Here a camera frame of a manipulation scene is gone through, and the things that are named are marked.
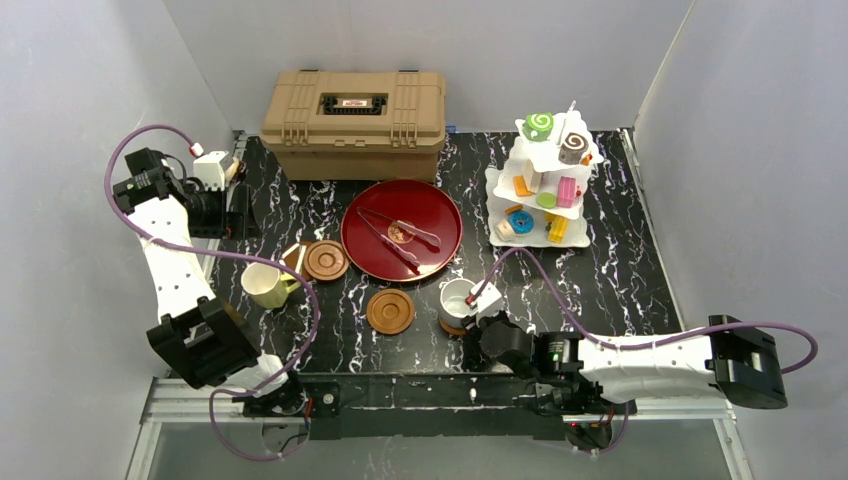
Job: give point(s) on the white toy cake slice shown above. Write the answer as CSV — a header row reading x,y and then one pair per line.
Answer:
x,y
532,177

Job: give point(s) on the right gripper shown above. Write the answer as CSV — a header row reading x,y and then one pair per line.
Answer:
x,y
474,329

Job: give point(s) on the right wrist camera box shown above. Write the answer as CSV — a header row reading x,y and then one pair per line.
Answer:
x,y
484,300

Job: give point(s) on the green swirl roll cake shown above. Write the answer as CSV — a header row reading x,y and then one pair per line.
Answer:
x,y
537,127

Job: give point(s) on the blue toy donut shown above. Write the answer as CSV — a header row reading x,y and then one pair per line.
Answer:
x,y
521,222

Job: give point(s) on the white grey mug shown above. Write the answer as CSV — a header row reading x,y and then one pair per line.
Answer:
x,y
452,306

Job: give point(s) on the yellow green mug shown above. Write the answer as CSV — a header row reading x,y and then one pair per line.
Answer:
x,y
268,286

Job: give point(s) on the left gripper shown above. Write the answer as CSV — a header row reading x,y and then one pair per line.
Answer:
x,y
240,208

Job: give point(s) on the yellow toy cake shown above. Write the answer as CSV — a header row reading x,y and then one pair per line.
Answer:
x,y
557,227

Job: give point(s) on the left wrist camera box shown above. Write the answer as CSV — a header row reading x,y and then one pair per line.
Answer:
x,y
209,170

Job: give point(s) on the white tiered cake stand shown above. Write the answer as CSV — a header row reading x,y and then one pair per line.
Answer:
x,y
544,156

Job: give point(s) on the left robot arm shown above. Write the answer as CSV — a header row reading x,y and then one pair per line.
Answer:
x,y
198,335

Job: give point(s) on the tan plastic toolbox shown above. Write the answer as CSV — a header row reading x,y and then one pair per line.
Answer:
x,y
323,125

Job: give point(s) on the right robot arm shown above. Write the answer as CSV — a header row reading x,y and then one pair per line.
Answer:
x,y
572,375

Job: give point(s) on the wooden coaster stack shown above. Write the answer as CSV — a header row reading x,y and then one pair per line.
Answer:
x,y
323,260

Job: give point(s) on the white round toy mochi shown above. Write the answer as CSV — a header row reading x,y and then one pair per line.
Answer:
x,y
505,231

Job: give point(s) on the orange round toy biscuit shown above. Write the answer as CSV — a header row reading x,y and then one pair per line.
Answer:
x,y
513,209

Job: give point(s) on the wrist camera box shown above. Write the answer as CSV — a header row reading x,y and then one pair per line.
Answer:
x,y
209,170
484,300

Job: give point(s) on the pink toy cake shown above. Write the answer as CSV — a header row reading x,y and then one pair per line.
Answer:
x,y
567,192

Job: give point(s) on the orange toy cake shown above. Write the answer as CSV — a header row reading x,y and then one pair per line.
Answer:
x,y
520,187

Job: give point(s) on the pink handled metal tongs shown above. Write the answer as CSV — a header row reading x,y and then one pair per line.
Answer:
x,y
395,233

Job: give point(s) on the brown swirl roll cake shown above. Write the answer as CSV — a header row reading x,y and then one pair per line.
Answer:
x,y
574,149

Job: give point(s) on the green toy macaron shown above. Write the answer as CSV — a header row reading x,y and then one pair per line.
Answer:
x,y
546,200

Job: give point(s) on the red round tray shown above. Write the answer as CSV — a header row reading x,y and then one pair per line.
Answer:
x,y
420,203

